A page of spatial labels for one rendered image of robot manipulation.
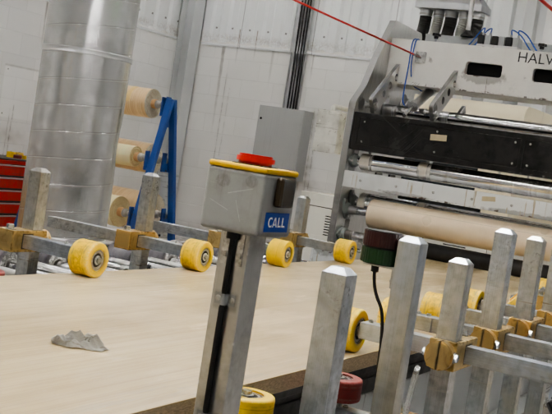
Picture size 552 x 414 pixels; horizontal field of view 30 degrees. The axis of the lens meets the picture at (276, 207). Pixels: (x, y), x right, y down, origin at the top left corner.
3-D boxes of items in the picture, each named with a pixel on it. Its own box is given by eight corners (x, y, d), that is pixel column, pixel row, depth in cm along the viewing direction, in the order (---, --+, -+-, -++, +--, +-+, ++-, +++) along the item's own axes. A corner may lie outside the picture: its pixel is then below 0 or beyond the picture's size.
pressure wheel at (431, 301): (453, 289, 232) (440, 309, 226) (454, 317, 236) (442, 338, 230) (429, 283, 235) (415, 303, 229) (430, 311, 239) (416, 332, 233)
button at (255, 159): (279, 175, 107) (282, 158, 107) (261, 172, 104) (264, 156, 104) (246, 169, 109) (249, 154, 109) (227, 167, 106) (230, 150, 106)
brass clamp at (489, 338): (513, 351, 204) (517, 327, 204) (494, 359, 192) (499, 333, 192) (483, 345, 207) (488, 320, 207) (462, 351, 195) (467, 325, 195)
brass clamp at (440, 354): (476, 365, 182) (481, 338, 182) (453, 374, 170) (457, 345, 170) (443, 357, 185) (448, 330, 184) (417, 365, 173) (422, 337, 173)
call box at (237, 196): (288, 244, 108) (300, 171, 108) (255, 245, 102) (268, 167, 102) (232, 232, 112) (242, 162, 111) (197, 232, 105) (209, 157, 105)
